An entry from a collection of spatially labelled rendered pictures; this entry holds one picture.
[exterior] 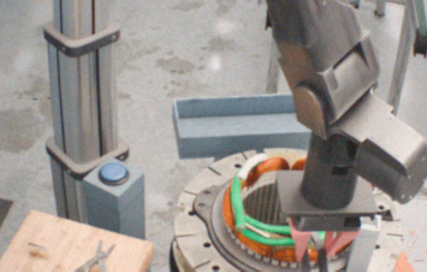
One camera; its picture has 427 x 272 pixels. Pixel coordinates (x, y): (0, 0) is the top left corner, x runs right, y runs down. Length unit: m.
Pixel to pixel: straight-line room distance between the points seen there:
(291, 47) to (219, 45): 2.89
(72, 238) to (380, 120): 0.51
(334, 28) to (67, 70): 0.72
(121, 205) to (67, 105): 0.24
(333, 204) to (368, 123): 0.11
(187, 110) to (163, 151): 1.57
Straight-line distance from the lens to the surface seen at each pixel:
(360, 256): 0.93
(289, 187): 0.76
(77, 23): 1.21
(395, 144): 0.65
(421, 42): 2.28
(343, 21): 0.61
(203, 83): 3.23
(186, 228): 0.99
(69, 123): 1.32
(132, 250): 1.00
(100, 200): 1.16
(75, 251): 1.00
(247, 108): 1.30
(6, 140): 2.95
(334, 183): 0.72
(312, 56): 0.60
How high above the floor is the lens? 1.79
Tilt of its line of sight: 38 degrees down
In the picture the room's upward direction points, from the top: 4 degrees clockwise
